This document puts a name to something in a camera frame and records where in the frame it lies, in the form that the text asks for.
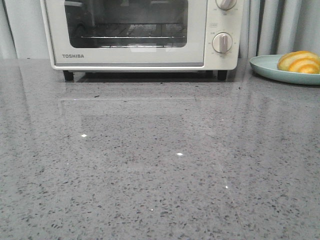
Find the glass oven door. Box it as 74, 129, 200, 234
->
41, 0, 207, 68

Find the orange striped croissant bread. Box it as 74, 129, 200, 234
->
277, 50, 320, 74

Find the lower oven control knob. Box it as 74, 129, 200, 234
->
212, 32, 233, 54

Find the oven control knob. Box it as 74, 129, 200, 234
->
212, 32, 233, 54
215, 0, 237, 11

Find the white Toshiba toaster oven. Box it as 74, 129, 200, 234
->
48, 0, 244, 81

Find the upper oven control knob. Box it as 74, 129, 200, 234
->
215, 0, 237, 11

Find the teal green plate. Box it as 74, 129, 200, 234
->
249, 54, 320, 86

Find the metal wire oven rack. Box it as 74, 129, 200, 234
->
76, 23, 187, 39

